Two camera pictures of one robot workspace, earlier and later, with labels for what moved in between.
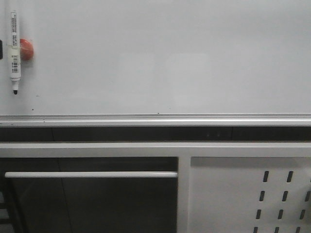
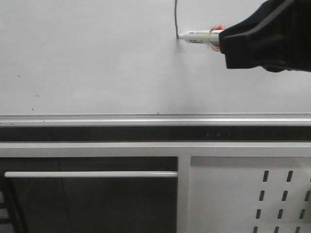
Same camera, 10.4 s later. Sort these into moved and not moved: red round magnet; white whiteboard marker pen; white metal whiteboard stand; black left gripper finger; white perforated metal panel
Moved: white whiteboard marker pen; black left gripper finger; red round magnet
Not moved: white perforated metal panel; white metal whiteboard stand
